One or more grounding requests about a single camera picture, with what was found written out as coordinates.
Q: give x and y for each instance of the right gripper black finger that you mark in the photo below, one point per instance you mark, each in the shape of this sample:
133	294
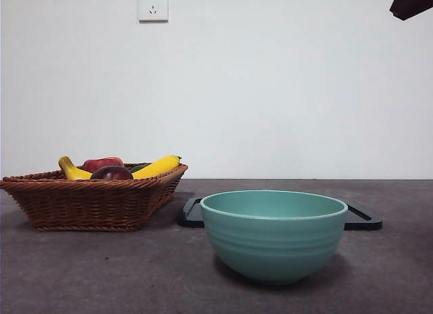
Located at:
414	2

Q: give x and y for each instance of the teal ribbed bowl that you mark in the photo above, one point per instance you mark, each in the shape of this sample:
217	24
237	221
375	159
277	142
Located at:
274	246

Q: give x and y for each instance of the dark purple plum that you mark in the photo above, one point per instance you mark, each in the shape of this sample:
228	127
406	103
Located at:
111	173

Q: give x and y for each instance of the yellow banana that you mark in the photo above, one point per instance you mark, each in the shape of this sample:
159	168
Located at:
155	166

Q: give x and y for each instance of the dark green rectangular tray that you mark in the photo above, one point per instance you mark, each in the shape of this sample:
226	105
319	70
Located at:
193	216

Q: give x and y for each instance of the green vegetable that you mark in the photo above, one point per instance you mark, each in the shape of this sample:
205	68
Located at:
138	168

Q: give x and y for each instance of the red apple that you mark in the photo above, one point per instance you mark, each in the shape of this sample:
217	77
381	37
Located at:
101	162

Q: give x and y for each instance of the brown wicker basket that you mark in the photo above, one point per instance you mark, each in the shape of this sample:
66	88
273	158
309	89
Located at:
84	202

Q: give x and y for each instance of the white wall socket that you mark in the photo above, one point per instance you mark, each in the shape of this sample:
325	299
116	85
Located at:
154	6

